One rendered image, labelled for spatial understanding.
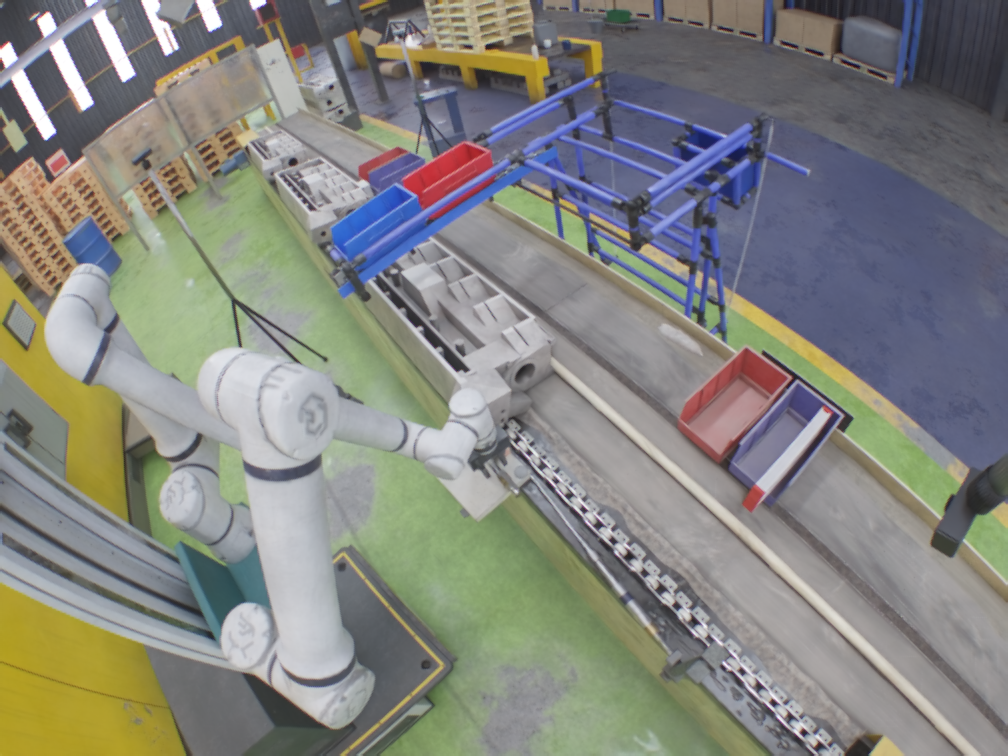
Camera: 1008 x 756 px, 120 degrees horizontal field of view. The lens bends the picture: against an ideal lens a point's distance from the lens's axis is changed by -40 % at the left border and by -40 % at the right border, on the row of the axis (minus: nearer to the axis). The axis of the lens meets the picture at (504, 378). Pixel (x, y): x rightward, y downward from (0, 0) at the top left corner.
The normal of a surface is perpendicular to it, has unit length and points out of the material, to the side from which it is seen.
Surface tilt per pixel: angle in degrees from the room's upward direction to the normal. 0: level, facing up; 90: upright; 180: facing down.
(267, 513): 56
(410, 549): 0
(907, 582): 0
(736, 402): 0
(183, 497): 10
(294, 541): 68
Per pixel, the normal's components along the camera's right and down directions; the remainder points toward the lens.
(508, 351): -0.04, -0.70
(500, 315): 0.25, -0.33
